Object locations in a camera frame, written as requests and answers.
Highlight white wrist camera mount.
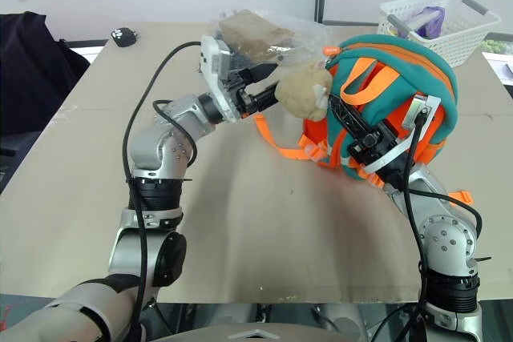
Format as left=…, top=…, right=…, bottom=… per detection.
left=199, top=34, right=244, bottom=123
left=357, top=92, right=442, bottom=177

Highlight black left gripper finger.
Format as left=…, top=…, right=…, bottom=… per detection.
left=248, top=82, right=281, bottom=114
left=240, top=62, right=278, bottom=84

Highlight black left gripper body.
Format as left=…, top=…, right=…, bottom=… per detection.
left=233, top=69, right=262, bottom=117

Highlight grey robot torso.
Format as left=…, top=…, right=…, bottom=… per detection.
left=151, top=302, right=426, bottom=342

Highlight orange and teal backpack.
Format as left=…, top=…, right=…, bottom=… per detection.
left=253, top=34, right=476, bottom=207

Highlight black fabric bag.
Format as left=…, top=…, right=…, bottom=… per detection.
left=0, top=10, right=91, bottom=139

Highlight green leafy item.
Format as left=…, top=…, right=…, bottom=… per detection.
left=482, top=38, right=513, bottom=55

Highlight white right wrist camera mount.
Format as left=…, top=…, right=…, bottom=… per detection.
left=357, top=92, right=442, bottom=177

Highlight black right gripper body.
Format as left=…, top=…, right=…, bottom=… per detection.
left=346, top=120, right=400, bottom=168

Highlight clear plastic bag brown contents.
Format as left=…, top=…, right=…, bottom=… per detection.
left=207, top=8, right=328, bottom=75

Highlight white plastic lattice basket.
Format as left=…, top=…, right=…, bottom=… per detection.
left=378, top=0, right=503, bottom=69

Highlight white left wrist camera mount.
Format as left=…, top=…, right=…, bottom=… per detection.
left=199, top=34, right=244, bottom=123

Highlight small black paw-print object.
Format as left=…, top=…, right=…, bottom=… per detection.
left=111, top=26, right=141, bottom=49

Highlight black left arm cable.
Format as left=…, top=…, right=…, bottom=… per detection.
left=121, top=40, right=204, bottom=342

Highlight beige lumpy soft object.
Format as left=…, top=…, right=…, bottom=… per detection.
left=275, top=64, right=334, bottom=122

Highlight purple plastic bag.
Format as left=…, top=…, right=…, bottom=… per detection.
left=407, top=6, right=446, bottom=40

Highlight white printed paper sheet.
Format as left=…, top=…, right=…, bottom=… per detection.
left=482, top=50, right=513, bottom=87

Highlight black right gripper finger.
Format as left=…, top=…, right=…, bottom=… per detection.
left=328, top=93, right=380, bottom=139

